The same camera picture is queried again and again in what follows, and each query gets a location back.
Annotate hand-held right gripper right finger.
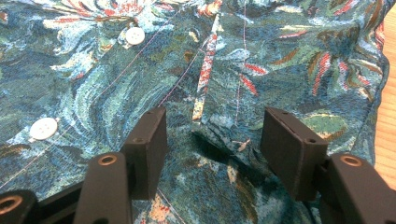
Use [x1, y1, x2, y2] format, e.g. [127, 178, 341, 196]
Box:
[260, 106, 330, 203]

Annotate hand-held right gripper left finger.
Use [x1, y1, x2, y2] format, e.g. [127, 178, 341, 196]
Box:
[120, 106, 169, 201]

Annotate teal floral shirt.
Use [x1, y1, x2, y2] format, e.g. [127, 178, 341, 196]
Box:
[0, 0, 390, 224]

